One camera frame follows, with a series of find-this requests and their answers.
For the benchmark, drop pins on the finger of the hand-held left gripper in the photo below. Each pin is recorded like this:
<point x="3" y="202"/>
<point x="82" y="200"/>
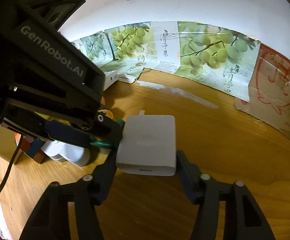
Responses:
<point x="107" y="127"/>
<point x="65" y="131"/>

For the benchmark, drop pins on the yellow-green grape print panel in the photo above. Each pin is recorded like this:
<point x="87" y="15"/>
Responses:
<point x="130" y="45"/>

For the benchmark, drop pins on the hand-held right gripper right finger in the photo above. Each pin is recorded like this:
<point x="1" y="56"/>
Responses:
<point x="185" y="172"/>

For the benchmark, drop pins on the bluish grape print panel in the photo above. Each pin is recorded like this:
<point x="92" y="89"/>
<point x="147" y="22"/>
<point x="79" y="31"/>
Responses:
<point x="92" y="47"/>

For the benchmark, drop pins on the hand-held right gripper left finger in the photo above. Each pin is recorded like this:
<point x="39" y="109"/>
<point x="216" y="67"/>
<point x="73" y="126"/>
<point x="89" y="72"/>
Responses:
<point x="105" y="177"/>

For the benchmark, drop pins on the white charger cube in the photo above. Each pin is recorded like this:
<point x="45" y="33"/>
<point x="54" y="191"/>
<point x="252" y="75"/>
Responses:
<point x="147" y="142"/>

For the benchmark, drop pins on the colourful puzzle cube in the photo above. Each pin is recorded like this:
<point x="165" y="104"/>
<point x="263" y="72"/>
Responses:
<point x="36" y="151"/>

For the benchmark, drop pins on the white digital device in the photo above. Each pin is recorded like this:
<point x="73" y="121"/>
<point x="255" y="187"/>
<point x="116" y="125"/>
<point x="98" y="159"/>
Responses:
<point x="110" y="80"/>

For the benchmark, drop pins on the gold and green bottle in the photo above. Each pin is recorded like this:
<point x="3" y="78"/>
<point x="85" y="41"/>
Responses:
<point x="105" y="143"/>

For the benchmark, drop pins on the grape-print cardboard backdrop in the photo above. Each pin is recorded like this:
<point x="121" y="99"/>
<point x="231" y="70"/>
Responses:
<point x="205" y="55"/>

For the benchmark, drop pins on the cardboard with red drawing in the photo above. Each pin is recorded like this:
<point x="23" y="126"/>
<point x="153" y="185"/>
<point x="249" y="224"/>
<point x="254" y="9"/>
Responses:
<point x="277" y="92"/>

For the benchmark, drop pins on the white cloud-shaped case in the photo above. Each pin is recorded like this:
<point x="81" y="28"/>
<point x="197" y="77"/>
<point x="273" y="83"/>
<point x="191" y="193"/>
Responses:
<point x="67" y="155"/>

